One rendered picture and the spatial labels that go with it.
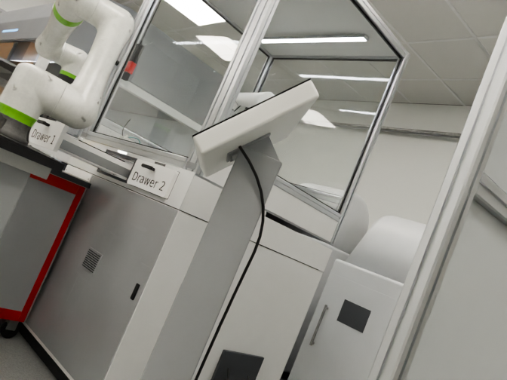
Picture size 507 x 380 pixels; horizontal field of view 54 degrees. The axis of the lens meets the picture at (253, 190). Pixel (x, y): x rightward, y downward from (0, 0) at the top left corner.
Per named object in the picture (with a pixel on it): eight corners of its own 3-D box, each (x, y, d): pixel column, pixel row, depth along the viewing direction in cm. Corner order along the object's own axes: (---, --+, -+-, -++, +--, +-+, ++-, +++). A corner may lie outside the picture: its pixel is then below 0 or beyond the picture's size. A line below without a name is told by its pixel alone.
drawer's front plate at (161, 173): (164, 197, 184) (176, 170, 185) (126, 182, 205) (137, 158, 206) (167, 199, 185) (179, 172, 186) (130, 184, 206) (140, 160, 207)
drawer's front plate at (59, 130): (52, 150, 185) (65, 124, 186) (26, 140, 206) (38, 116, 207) (56, 152, 186) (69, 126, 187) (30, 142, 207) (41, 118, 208)
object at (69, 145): (56, 148, 188) (64, 133, 188) (33, 139, 206) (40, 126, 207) (141, 185, 215) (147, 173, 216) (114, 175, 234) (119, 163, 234)
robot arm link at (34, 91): (41, 132, 163) (69, 81, 165) (-8, 108, 156) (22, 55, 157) (38, 131, 174) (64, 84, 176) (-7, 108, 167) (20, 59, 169)
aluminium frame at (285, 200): (195, 172, 180) (304, -78, 191) (78, 136, 254) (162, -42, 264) (334, 244, 245) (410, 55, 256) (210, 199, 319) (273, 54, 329)
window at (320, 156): (216, 139, 186) (303, -60, 194) (215, 139, 186) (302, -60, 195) (339, 213, 245) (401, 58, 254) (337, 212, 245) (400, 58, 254)
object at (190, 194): (179, 209, 179) (195, 172, 180) (66, 163, 252) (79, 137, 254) (324, 271, 244) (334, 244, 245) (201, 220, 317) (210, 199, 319)
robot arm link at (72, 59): (96, 55, 222) (91, 58, 232) (69, 40, 216) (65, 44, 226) (83, 83, 221) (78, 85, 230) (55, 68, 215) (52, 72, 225)
